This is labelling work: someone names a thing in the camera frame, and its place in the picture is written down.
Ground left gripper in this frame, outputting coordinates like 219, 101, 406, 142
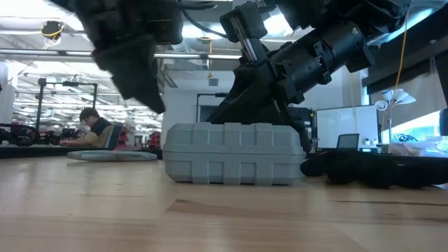
50, 0, 183, 115

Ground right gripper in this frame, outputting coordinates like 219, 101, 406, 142
206, 1, 333, 153

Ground grey plastic tool case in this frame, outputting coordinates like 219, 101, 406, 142
162, 121, 305, 186

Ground long ceiling light bar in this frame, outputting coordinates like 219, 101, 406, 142
0, 48, 242, 61

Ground person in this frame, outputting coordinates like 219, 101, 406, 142
59, 106, 116, 148

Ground red storage boxes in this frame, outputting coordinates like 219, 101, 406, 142
148, 131, 162, 149

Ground white board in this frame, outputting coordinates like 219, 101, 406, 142
316, 104, 379, 150

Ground black ceiling-mounted device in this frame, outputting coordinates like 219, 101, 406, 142
40, 20, 66, 50

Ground grey office chair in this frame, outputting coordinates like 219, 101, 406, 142
336, 133, 361, 151

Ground white multi-head floor lamp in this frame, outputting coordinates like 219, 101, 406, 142
373, 88, 417, 145

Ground black gantry frame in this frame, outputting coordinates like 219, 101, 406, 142
36, 77, 99, 141
195, 92, 229, 123

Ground black right camera cable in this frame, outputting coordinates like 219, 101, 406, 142
180, 0, 230, 40

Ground black metal table frame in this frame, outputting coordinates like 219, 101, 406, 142
0, 143, 448, 165

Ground dark coiled cables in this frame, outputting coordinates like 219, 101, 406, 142
393, 132, 420, 144

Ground yellow cable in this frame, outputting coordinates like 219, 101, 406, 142
394, 0, 411, 92

